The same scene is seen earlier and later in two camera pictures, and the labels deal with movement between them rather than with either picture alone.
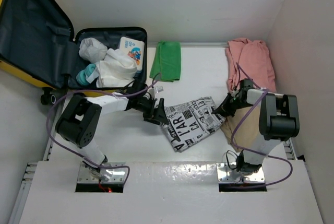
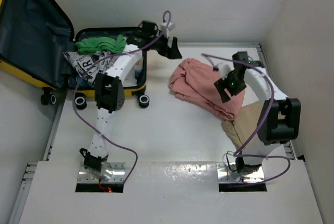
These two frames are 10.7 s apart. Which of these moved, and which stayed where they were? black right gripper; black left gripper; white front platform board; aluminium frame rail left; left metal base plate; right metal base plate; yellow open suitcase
Moved: black left gripper; black right gripper
Stayed: left metal base plate; aluminium frame rail left; right metal base plate; white front platform board; yellow open suitcase
